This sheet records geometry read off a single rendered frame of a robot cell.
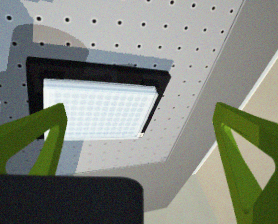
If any grey perforated base plate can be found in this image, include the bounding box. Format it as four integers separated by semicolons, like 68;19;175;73
0;0;246;176

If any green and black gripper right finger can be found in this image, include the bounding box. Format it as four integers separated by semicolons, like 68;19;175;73
212;102;278;224

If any clear plastic plate lid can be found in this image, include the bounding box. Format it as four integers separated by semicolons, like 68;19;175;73
44;83;158;141

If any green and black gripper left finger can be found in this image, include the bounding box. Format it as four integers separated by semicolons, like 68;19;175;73
0;103;68;176

